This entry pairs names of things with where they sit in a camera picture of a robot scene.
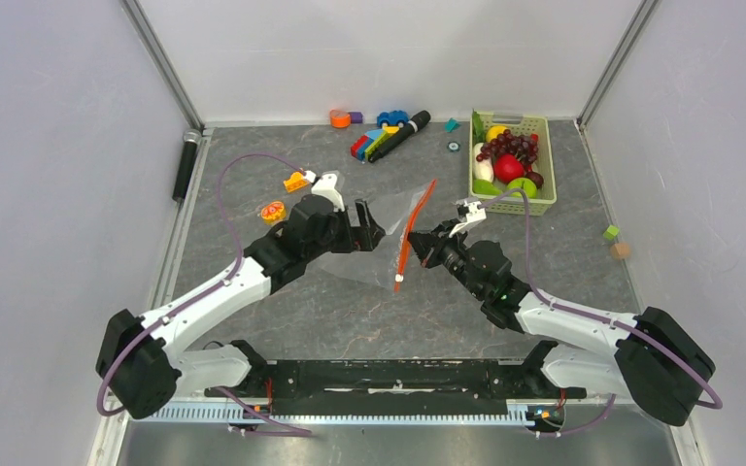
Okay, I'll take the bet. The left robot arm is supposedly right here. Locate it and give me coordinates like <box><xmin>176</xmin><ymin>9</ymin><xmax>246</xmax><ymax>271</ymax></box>
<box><xmin>96</xmin><ymin>194</ymin><xmax>386</xmax><ymax>419</ymax></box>

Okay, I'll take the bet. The green leaf vegetable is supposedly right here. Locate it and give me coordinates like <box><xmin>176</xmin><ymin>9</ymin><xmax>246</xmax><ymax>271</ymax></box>
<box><xmin>471</xmin><ymin>110</ymin><xmax>486</xmax><ymax>146</ymax></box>

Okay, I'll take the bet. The black microphone at wall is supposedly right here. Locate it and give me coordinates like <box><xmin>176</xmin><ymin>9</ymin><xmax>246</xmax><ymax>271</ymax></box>
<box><xmin>172</xmin><ymin>129</ymin><xmax>202</xmax><ymax>203</ymax></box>

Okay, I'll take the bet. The purple cable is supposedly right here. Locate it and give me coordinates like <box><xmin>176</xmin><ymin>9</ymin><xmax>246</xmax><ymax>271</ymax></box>
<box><xmin>94</xmin><ymin>152</ymin><xmax>318</xmax><ymax>418</ymax></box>
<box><xmin>475</xmin><ymin>187</ymin><xmax>725</xmax><ymax>411</ymax></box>

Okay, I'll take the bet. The clear zip bag orange zipper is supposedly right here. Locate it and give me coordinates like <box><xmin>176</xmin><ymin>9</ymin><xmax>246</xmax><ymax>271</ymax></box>
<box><xmin>315</xmin><ymin>179</ymin><xmax>437</xmax><ymax>293</ymax></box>

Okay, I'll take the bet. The dark brown fruit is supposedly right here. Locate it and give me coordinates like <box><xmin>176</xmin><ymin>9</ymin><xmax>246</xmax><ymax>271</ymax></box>
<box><xmin>526</xmin><ymin>171</ymin><xmax>544</xmax><ymax>189</ymax></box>

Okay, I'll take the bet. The green apple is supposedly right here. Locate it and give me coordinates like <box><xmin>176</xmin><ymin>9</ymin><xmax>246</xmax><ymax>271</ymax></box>
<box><xmin>507</xmin><ymin>177</ymin><xmax>538</xmax><ymax>199</ymax></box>

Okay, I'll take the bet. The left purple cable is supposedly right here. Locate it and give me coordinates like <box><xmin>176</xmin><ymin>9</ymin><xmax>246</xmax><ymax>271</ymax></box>
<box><xmin>94</xmin><ymin>152</ymin><xmax>318</xmax><ymax>418</ymax></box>

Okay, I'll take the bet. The light green fruit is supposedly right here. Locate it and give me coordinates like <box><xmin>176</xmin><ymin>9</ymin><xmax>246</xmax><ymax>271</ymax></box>
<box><xmin>472</xmin><ymin>179</ymin><xmax>502</xmax><ymax>197</ymax></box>

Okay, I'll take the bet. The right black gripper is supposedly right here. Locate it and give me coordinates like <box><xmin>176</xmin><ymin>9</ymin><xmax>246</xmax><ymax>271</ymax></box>
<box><xmin>405</xmin><ymin>218</ymin><xmax>486</xmax><ymax>300</ymax></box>

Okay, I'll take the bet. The purple block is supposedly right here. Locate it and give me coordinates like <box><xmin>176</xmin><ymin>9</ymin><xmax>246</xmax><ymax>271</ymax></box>
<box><xmin>349</xmin><ymin>112</ymin><xmax>364</xmax><ymax>124</ymax></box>

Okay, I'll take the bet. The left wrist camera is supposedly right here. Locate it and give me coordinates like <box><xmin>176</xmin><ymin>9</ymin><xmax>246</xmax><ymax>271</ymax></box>
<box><xmin>311</xmin><ymin>171</ymin><xmax>346</xmax><ymax>212</ymax></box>

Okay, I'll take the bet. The black microphone on table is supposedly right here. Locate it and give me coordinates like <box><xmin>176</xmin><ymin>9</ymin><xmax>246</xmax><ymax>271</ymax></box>
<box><xmin>368</xmin><ymin>110</ymin><xmax>431</xmax><ymax>163</ymax></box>

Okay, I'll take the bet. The wooden cube right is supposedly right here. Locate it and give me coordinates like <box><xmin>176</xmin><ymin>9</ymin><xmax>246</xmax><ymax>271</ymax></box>
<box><xmin>609</xmin><ymin>242</ymin><xmax>631</xmax><ymax>260</ymax></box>

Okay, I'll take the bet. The green cube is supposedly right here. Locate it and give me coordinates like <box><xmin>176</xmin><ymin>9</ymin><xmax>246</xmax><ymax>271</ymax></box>
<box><xmin>603</xmin><ymin>224</ymin><xmax>620</xmax><ymax>242</ymax></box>

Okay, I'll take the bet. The blue toy car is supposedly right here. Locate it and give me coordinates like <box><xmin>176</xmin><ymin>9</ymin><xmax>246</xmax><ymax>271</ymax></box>
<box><xmin>376</xmin><ymin>110</ymin><xmax>410</xmax><ymax>128</ymax></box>

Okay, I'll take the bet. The yellow lemon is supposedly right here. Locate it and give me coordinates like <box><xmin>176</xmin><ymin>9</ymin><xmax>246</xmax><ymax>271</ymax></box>
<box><xmin>485</xmin><ymin>125</ymin><xmax>510</xmax><ymax>143</ymax></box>

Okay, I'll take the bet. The teal block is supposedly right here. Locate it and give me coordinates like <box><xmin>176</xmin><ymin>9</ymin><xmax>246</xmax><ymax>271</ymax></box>
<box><xmin>445</xmin><ymin>117</ymin><xmax>460</xmax><ymax>133</ymax></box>

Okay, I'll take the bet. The green plastic basket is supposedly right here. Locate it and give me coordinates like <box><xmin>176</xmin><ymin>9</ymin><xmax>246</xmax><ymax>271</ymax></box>
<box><xmin>468</xmin><ymin>110</ymin><xmax>558</xmax><ymax>216</ymax></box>

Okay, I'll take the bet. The white radish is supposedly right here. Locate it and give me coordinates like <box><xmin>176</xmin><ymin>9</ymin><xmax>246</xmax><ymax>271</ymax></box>
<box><xmin>471</xmin><ymin>143</ymin><xmax>494</xmax><ymax>183</ymax></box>

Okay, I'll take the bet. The red apple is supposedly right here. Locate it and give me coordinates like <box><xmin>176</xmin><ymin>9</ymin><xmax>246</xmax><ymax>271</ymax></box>
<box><xmin>493</xmin><ymin>154</ymin><xmax>526</xmax><ymax>184</ymax></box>

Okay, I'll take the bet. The purple grape bunch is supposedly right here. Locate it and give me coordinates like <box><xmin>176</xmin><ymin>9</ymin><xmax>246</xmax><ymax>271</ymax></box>
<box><xmin>482</xmin><ymin>131</ymin><xmax>539</xmax><ymax>171</ymax></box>

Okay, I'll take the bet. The orange toy brick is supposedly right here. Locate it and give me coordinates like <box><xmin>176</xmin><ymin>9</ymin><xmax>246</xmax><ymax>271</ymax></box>
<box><xmin>283</xmin><ymin>172</ymin><xmax>310</xmax><ymax>193</ymax></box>

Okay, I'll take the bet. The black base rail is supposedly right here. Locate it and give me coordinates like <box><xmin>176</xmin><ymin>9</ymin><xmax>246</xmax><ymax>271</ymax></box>
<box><xmin>229</xmin><ymin>359</ymin><xmax>587</xmax><ymax>416</ymax></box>

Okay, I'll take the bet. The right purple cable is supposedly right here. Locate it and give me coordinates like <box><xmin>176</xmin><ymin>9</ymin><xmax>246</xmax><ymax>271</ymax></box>
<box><xmin>475</xmin><ymin>187</ymin><xmax>725</xmax><ymax>411</ymax></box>

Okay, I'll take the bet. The coloured block stack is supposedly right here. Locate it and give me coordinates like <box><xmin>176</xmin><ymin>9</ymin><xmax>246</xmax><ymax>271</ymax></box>
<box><xmin>350</xmin><ymin>126</ymin><xmax>399</xmax><ymax>162</ymax></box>

